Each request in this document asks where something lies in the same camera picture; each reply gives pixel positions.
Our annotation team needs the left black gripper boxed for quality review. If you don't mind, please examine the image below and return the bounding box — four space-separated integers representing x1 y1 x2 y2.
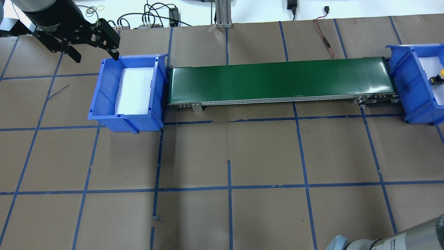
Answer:
33 10 120 63

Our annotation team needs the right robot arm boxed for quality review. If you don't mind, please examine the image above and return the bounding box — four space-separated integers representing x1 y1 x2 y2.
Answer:
326 215 444 250

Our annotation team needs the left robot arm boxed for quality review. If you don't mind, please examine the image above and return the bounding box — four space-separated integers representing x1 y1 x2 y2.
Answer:
12 0 120 63

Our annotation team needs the blue bin with foam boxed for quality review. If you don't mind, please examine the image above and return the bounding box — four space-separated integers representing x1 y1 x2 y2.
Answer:
87 54 168 134

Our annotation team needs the white foam pad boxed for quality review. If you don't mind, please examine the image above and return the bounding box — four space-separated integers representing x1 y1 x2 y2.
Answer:
114 67 154 115

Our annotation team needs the green conveyor belt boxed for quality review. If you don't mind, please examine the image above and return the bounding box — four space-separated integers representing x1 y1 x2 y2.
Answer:
168 57 401 112

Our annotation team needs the blue bin right side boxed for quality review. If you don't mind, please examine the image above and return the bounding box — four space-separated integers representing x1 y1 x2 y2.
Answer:
387 44 444 125

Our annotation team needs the aluminium frame post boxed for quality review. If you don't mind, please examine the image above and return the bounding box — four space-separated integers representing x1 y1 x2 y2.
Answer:
215 0 233 29

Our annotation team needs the red black power cable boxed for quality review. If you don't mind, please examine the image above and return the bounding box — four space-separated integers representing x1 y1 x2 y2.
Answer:
313 6 339 59

